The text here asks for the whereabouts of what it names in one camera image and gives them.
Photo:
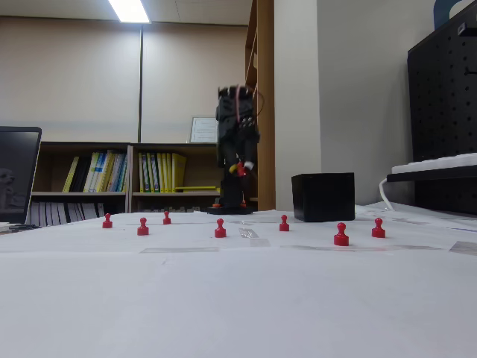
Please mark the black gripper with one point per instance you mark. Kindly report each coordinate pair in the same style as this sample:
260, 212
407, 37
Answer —
247, 141

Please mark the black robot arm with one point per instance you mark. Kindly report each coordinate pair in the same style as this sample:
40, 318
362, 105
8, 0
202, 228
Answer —
231, 194

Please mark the black open box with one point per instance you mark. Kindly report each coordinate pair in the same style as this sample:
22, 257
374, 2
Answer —
324, 197

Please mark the framed white certificate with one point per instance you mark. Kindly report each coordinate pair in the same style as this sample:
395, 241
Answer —
203, 129

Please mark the flat yellow folder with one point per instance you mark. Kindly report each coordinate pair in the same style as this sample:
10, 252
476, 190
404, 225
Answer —
197, 188

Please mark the yellow binder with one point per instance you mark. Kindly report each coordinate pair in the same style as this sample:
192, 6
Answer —
179, 171
165, 173

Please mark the green white binder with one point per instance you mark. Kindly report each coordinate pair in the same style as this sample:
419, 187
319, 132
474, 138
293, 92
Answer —
143, 173
153, 173

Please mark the low wooden bookshelf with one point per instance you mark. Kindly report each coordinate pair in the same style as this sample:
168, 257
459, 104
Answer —
135, 175
52, 168

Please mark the tall wooden bookshelf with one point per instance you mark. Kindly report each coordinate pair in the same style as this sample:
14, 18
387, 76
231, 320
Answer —
265, 56

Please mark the blue green book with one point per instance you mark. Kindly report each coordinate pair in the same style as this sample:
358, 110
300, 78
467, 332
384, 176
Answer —
118, 173

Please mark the white yellow book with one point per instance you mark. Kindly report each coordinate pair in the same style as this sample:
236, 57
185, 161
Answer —
103, 171
93, 171

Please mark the white paper table cover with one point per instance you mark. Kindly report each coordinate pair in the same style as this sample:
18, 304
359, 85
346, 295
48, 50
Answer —
223, 298

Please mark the yellow thin book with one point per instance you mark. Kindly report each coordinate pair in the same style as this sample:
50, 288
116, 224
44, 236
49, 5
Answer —
71, 174

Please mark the rectangular ceiling light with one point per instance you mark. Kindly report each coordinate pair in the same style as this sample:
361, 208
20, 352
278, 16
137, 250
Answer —
128, 11

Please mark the white power strip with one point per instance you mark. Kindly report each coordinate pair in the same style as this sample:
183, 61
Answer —
439, 162

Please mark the black pegboard panel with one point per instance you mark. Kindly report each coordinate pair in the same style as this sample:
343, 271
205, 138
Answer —
443, 112

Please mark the black laptop screen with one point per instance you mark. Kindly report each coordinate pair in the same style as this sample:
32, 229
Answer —
16, 171

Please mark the dark blue rounded object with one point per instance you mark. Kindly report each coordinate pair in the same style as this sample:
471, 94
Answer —
441, 11

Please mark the black shelf rail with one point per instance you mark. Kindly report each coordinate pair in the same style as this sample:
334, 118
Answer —
432, 176

